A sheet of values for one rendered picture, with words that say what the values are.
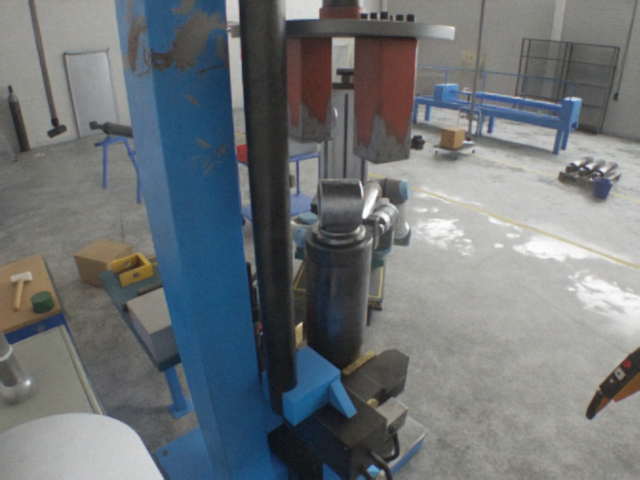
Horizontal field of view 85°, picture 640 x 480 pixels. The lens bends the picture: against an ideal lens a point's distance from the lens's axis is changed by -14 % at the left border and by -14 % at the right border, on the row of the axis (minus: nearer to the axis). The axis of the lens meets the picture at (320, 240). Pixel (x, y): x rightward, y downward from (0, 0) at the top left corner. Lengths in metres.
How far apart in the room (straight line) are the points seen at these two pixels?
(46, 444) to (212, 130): 0.60
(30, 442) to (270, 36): 0.68
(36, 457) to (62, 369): 0.27
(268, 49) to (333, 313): 0.84
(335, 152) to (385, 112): 1.97
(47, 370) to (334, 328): 0.88
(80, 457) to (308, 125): 1.04
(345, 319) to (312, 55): 0.82
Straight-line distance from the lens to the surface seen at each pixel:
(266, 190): 0.80
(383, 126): 0.92
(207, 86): 0.81
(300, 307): 1.72
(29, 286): 2.47
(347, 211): 1.15
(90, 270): 4.12
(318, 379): 1.16
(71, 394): 0.70
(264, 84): 0.75
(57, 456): 0.51
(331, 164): 2.87
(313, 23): 0.85
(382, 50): 0.90
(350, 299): 1.27
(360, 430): 1.19
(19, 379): 0.72
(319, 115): 1.27
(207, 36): 0.81
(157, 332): 1.40
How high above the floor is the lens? 2.04
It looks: 27 degrees down
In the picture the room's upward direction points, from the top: straight up
